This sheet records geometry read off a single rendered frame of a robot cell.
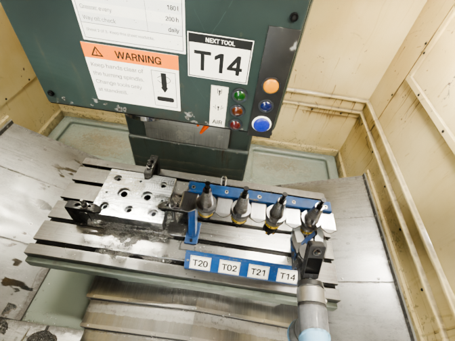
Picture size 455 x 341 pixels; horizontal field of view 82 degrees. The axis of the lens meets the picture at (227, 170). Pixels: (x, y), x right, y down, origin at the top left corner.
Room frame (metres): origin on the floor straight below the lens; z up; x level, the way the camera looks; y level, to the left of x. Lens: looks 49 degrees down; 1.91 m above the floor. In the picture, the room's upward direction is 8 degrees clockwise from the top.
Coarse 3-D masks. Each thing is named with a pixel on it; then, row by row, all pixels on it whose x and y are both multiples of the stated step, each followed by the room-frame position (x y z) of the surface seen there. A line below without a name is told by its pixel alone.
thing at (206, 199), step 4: (204, 192) 0.44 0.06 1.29; (208, 192) 0.45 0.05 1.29; (200, 196) 0.45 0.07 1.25; (204, 196) 0.44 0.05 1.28; (208, 196) 0.44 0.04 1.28; (212, 196) 0.45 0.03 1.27; (200, 200) 0.44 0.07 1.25; (204, 200) 0.44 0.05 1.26; (208, 200) 0.44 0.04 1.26; (212, 200) 0.45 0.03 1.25; (200, 204) 0.44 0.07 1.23; (204, 204) 0.44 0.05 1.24; (208, 204) 0.44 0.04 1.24; (212, 204) 0.45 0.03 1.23
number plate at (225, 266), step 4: (220, 260) 0.39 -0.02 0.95; (224, 260) 0.39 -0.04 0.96; (228, 260) 0.39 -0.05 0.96; (220, 264) 0.38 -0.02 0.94; (224, 264) 0.38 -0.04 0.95; (228, 264) 0.38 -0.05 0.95; (232, 264) 0.38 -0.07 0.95; (236, 264) 0.39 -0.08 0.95; (220, 268) 0.37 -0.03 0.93; (224, 268) 0.37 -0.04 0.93; (228, 268) 0.37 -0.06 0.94; (232, 268) 0.37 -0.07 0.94; (236, 268) 0.38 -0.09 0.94; (220, 272) 0.36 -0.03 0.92; (224, 272) 0.36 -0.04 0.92; (228, 272) 0.36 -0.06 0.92; (232, 272) 0.36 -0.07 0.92; (236, 272) 0.36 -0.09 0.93
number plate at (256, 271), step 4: (252, 264) 0.39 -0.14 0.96; (248, 268) 0.38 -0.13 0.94; (252, 268) 0.38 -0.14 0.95; (256, 268) 0.38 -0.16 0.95; (260, 268) 0.38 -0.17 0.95; (264, 268) 0.39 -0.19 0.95; (268, 268) 0.39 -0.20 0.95; (248, 272) 0.37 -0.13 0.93; (252, 272) 0.37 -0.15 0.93; (256, 272) 0.37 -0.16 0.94; (260, 272) 0.37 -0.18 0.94; (264, 272) 0.38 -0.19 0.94; (268, 272) 0.38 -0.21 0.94; (248, 276) 0.36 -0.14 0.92; (252, 276) 0.36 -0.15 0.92; (256, 276) 0.36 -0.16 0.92; (260, 276) 0.36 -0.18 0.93; (264, 276) 0.36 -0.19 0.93
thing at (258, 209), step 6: (252, 204) 0.48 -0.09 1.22; (258, 204) 0.48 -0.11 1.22; (264, 204) 0.48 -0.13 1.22; (252, 210) 0.46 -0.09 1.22; (258, 210) 0.46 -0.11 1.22; (264, 210) 0.46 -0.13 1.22; (252, 216) 0.44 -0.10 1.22; (258, 216) 0.44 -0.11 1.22; (264, 216) 0.44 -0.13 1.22; (258, 222) 0.42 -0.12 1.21
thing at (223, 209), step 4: (220, 200) 0.48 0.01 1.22; (224, 200) 0.48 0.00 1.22; (228, 200) 0.48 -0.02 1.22; (232, 200) 0.48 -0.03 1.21; (220, 204) 0.46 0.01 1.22; (224, 204) 0.46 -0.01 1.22; (228, 204) 0.46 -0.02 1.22; (216, 208) 0.44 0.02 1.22; (220, 208) 0.45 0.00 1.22; (224, 208) 0.45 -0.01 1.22; (228, 208) 0.45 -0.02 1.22; (216, 212) 0.43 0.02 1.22; (220, 212) 0.43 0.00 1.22; (224, 212) 0.43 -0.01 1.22; (228, 212) 0.44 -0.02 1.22; (220, 216) 0.42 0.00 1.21; (224, 216) 0.42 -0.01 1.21; (228, 216) 0.43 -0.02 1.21
